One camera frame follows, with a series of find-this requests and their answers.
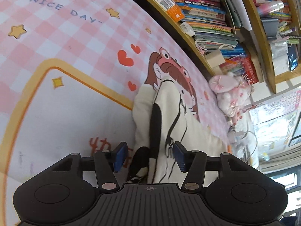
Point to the wooden bookshelf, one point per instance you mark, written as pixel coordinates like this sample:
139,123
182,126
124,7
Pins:
255,37

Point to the row of colourful books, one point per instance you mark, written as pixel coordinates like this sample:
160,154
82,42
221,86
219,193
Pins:
212,22

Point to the lying white orange box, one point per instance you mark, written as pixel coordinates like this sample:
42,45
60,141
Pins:
172,9

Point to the pink checkered table cloth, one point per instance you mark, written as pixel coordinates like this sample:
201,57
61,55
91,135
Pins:
70,71

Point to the small cardboard box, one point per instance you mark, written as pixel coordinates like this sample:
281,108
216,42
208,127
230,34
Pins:
215,58

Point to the pink plush toy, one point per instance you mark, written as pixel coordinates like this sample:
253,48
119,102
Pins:
232,92

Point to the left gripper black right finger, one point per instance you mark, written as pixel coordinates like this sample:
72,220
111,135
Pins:
193,164

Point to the cream printed garment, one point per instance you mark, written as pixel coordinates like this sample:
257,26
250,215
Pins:
162,118

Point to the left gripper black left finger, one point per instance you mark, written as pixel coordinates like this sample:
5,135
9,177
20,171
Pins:
107,163

